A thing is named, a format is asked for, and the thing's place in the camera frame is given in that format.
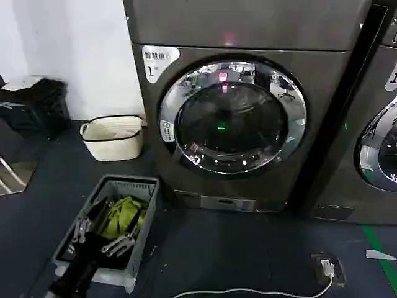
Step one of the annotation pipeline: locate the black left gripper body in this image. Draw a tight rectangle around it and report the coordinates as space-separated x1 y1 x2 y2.
54 231 109 296

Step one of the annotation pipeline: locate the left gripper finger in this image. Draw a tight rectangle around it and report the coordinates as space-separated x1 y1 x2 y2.
73 200 108 243
100 205 147 256

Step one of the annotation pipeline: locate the green cloth garment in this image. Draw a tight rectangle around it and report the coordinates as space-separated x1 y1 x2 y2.
95 195 148 240

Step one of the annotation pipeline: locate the grey plastic crate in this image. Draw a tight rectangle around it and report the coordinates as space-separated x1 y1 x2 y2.
50 174 161 295

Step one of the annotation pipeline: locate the white laundry basket black rim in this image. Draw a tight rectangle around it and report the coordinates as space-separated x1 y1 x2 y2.
79 114 145 163

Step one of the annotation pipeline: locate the small white door sticker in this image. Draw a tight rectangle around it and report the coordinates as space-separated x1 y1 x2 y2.
159 119 175 144

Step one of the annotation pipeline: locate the black bin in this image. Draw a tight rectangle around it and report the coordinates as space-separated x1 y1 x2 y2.
0 75 72 141

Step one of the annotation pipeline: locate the round glass dryer door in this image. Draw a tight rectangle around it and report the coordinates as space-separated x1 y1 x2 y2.
156 53 308 181
353 95 397 191

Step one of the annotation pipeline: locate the white number label sticker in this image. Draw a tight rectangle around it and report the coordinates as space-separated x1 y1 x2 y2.
141 45 181 84

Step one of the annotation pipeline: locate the white plug adapter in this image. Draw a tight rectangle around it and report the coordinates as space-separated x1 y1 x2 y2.
320 258 336 278

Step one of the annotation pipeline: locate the black floor socket box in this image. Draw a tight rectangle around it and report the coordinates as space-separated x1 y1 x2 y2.
310 252 349 290

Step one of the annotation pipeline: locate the grey dryer with cut-off label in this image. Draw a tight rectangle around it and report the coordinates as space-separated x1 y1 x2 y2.
312 0 397 225

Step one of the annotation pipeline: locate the grey dryer numbered one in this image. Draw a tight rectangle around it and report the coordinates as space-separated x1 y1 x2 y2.
122 0 373 219

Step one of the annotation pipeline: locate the white paper scrap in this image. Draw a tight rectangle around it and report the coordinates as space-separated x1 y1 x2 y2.
365 248 397 260

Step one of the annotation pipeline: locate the green floor tape strip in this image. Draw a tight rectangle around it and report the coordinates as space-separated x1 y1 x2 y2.
360 224 397 295

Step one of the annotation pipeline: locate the white cable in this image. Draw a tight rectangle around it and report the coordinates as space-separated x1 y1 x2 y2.
171 272 334 298

